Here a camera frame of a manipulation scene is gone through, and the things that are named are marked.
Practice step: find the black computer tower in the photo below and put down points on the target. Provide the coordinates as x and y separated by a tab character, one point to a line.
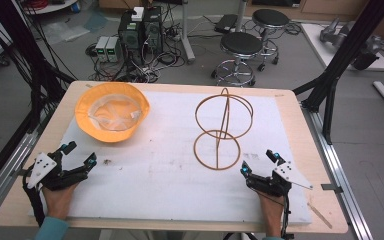
130	36
152	31

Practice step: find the small black round stool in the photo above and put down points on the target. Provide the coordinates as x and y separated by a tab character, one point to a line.
270	18

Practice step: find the grey power supply unit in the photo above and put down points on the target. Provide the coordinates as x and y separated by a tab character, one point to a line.
113	49
101	48

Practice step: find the grey metal desk leg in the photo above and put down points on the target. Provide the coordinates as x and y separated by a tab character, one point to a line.
187	36

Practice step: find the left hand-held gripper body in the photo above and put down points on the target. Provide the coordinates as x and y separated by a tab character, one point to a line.
51	175

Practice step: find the white foam mat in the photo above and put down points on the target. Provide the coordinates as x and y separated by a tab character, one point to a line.
166	186

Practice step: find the person's right hand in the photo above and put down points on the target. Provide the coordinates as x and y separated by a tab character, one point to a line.
272	213

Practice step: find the white round table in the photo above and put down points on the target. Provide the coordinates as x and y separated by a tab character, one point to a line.
50	6

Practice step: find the black metal frame strut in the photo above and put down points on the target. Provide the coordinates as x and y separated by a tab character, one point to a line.
346	50

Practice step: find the small black bracket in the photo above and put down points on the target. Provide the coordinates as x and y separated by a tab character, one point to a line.
331	188

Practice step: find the aluminium rail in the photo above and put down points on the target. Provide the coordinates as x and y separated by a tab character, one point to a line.
340	173
3	176

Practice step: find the black flat case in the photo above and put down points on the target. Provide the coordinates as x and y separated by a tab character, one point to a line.
226	23

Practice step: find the orange bucket hat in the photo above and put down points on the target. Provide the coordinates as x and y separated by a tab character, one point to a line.
112	111

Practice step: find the person's left hand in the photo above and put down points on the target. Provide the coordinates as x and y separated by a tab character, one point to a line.
59	200

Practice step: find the large black round stool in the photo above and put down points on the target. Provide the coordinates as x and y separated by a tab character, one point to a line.
241	45

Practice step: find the grey metal post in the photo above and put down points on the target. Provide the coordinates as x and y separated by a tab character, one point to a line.
241	15

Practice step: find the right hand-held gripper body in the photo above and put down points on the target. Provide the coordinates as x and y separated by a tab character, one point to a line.
273	185

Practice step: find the white floor board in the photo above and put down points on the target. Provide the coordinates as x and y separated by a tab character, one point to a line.
316	43

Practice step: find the white box device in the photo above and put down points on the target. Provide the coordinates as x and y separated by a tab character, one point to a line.
138	14

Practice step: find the thin wooden stick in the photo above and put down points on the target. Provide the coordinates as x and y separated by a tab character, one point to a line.
320	215

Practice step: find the clear plastic sheet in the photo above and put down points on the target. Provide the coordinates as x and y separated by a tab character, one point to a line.
70	28

